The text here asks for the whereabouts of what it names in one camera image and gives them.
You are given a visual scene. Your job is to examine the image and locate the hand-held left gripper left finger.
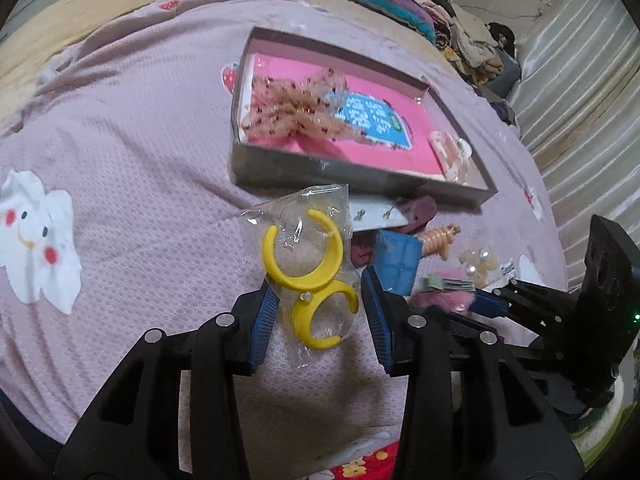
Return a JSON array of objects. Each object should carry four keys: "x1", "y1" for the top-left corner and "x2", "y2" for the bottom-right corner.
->
[{"x1": 55, "y1": 280, "x2": 281, "y2": 480}]

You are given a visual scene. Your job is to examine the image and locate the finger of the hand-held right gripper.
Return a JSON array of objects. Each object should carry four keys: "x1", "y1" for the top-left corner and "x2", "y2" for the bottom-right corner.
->
[
  {"x1": 425, "y1": 307, "x2": 568, "y2": 378},
  {"x1": 472, "y1": 279, "x2": 582, "y2": 335}
]

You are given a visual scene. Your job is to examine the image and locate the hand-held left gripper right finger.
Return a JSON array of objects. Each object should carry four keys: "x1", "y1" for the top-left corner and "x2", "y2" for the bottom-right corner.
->
[{"x1": 360, "y1": 266, "x2": 586, "y2": 480}]

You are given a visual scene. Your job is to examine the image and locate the pearl hair clip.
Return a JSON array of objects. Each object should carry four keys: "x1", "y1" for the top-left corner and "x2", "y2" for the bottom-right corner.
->
[{"x1": 459, "y1": 246, "x2": 500, "y2": 281}]

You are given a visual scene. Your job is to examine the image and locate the bagged yellow hoop earrings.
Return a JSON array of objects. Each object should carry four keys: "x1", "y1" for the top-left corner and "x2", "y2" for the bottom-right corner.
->
[{"x1": 240, "y1": 183, "x2": 361, "y2": 368}]

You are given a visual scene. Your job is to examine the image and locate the maroon hair clip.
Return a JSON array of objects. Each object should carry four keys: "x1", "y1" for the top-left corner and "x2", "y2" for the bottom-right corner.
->
[{"x1": 350, "y1": 196, "x2": 438, "y2": 267}]

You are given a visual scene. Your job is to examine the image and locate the shallow grey box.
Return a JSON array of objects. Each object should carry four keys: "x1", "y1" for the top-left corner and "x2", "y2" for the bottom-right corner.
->
[{"x1": 229, "y1": 26, "x2": 498, "y2": 207}]

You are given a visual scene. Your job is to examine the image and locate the pink fluffy hair accessory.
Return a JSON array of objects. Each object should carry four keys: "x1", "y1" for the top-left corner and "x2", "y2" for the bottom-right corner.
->
[{"x1": 410, "y1": 267, "x2": 478, "y2": 313}]

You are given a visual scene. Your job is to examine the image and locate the green hair clip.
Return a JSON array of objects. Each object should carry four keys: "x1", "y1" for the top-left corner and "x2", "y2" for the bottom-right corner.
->
[{"x1": 422, "y1": 275, "x2": 476, "y2": 293}]

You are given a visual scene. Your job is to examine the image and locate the blue box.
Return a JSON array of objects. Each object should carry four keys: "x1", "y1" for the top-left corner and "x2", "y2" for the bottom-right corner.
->
[{"x1": 372, "y1": 230, "x2": 423, "y2": 296}]

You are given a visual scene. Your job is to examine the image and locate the peach spiral hair clip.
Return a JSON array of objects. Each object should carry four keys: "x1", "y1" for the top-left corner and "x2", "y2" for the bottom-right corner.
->
[{"x1": 420, "y1": 224, "x2": 461, "y2": 258}]

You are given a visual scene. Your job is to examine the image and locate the white earring card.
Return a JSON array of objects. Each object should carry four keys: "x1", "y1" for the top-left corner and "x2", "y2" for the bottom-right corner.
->
[{"x1": 347, "y1": 197, "x2": 416, "y2": 233}]

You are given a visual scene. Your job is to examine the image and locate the green cloth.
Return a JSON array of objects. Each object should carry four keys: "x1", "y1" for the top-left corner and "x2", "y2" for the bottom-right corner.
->
[{"x1": 570, "y1": 375, "x2": 636, "y2": 466}]

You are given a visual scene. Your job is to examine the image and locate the red floral cloth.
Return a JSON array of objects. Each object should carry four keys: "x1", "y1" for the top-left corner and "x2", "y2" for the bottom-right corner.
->
[{"x1": 330, "y1": 442, "x2": 401, "y2": 480}]

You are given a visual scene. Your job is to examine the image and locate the beige hair claw clip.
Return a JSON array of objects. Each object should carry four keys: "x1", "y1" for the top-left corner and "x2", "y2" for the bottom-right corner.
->
[{"x1": 429, "y1": 130, "x2": 473, "y2": 183}]

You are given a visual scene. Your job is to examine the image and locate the white striped curtain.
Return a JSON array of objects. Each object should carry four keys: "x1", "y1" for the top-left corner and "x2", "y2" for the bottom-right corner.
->
[{"x1": 507, "y1": 0, "x2": 640, "y2": 281}]

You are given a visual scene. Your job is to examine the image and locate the pink dotted mesh bow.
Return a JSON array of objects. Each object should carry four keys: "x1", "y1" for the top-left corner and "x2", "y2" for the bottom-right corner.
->
[{"x1": 240, "y1": 67, "x2": 368, "y2": 143}]

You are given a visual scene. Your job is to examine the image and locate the pile of clothes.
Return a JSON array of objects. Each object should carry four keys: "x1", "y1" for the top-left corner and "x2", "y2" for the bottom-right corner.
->
[{"x1": 405, "y1": 0, "x2": 523, "y2": 126}]

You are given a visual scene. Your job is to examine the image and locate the striped fleece blanket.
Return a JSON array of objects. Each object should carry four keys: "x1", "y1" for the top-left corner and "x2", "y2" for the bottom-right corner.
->
[{"x1": 330, "y1": 0, "x2": 437, "y2": 43}]

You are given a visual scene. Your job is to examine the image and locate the beige bed sheet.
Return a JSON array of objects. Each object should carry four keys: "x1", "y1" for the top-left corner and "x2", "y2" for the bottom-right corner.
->
[{"x1": 0, "y1": 0, "x2": 451, "y2": 111}]

